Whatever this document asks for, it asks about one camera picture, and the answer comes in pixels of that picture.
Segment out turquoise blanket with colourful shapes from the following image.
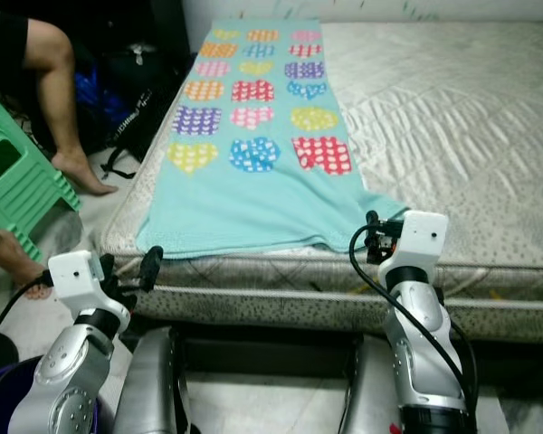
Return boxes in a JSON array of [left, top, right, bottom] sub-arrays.
[[135, 17, 409, 260]]

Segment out grey left robot leg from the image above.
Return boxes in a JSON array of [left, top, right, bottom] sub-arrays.
[[112, 325, 192, 434]]

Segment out grey robot leg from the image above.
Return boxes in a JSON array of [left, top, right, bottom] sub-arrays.
[[338, 335, 400, 434], [112, 325, 192, 434]]

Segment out stacked green plastic stools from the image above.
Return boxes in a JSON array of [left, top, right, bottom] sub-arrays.
[[0, 88, 83, 264]]

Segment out grey quilted spotted mattress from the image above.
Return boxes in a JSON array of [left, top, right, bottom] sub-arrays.
[[99, 20, 543, 344]]

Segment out grey right robot leg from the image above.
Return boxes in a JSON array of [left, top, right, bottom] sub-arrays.
[[338, 335, 400, 434]]

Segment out black bag with white print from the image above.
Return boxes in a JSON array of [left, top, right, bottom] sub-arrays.
[[103, 40, 183, 178]]

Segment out blue bag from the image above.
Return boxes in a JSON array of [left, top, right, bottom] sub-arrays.
[[76, 67, 124, 124]]

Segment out seated person in black shorts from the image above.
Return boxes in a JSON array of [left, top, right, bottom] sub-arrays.
[[0, 0, 119, 302]]

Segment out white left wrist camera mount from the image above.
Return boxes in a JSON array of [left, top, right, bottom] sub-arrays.
[[46, 250, 133, 314]]

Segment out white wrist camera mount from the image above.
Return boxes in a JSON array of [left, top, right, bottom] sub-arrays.
[[397, 210, 451, 271], [46, 250, 133, 314]]

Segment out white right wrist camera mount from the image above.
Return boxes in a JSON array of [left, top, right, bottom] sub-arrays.
[[397, 210, 451, 271]]

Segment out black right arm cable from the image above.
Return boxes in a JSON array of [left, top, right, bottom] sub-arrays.
[[348, 224, 480, 401]]

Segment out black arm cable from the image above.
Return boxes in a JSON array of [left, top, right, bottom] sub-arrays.
[[0, 270, 57, 364], [348, 224, 480, 401]]

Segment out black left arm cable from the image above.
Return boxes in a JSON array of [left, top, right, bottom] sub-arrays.
[[0, 270, 57, 364]]

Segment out black bed frame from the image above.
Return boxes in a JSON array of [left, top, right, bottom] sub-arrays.
[[162, 318, 543, 382]]

